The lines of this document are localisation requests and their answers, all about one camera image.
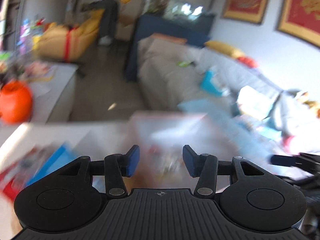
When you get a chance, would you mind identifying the dark blue cabinet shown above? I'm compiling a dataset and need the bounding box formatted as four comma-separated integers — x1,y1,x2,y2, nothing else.
123,14,210,82

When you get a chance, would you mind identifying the blue snack packet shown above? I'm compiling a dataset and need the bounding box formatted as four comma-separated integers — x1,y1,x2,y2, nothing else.
26,144,78,186

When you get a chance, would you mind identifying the grey covered sofa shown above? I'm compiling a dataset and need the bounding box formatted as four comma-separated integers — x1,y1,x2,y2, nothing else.
137,35,319,155

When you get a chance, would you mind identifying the pink cardboard box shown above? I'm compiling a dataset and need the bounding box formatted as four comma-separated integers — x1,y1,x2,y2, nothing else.
127,112,238,183

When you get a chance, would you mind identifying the green small toy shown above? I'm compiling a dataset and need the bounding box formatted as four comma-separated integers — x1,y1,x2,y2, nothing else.
177,61,195,67

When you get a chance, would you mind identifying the yellow cushion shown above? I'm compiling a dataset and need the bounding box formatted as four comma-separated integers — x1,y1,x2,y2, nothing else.
204,40,246,59

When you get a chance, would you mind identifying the white low side table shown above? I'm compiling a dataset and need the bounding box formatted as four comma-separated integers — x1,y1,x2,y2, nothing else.
29,63,78,124

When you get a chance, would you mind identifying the red framed picture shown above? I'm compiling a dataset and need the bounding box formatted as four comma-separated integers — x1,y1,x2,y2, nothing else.
222,0,268,24
277,0,319,47

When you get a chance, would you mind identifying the glass fish tank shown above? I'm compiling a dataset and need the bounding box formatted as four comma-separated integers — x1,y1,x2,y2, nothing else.
142,0,214,21

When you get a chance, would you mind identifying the red framed picture left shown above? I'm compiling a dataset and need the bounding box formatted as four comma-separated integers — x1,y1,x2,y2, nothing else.
222,0,268,24

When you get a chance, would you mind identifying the teal toy box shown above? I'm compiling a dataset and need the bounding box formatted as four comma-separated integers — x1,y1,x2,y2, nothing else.
200,70,226,97

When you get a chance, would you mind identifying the dark hanging coat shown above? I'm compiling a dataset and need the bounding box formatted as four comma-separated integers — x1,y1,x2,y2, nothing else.
83,0,119,39

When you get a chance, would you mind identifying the red framed picture right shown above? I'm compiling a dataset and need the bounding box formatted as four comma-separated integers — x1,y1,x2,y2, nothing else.
277,0,319,47

